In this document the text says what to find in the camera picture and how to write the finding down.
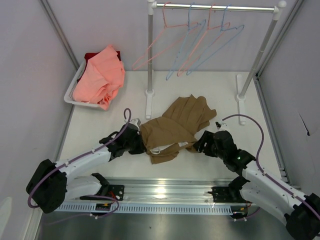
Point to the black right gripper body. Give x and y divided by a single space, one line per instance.
206 143

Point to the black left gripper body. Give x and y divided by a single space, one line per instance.
135 147

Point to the tan pleated skirt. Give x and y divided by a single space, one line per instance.
164 136

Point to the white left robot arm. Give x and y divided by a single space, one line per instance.
55 182

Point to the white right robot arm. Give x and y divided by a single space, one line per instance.
299 212

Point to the salmon pink garment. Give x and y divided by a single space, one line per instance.
102 79

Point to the white perforated laundry basket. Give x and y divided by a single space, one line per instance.
68 96

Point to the dark red garment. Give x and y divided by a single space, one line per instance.
90 55

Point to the white garment rack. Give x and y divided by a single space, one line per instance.
242 83

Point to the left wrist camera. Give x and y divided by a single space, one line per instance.
135 123

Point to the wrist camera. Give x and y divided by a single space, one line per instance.
135 123
221 126

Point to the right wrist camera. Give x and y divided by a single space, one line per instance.
221 126

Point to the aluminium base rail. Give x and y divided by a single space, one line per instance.
168 191

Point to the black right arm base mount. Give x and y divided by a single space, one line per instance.
226 194

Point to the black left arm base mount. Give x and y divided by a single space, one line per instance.
106 189

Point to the slotted white cable duct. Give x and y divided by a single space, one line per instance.
127 208

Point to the blue wire hanger right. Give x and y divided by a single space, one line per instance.
225 34

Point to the blue wire hanger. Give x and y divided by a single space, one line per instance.
225 34
193 32

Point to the blue wire hanger left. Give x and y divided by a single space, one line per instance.
193 32

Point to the pink wire hanger left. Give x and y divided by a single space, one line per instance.
160 42

